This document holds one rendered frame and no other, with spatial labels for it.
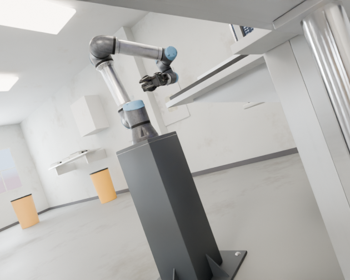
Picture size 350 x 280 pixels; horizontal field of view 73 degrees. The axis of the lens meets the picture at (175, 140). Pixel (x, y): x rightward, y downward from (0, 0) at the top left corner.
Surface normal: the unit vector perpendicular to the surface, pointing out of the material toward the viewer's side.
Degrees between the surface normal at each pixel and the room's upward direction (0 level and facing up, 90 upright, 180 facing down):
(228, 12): 180
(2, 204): 90
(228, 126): 90
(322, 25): 90
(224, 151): 90
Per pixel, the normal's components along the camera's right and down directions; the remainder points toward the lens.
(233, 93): -0.70, 0.25
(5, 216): 0.76, -0.28
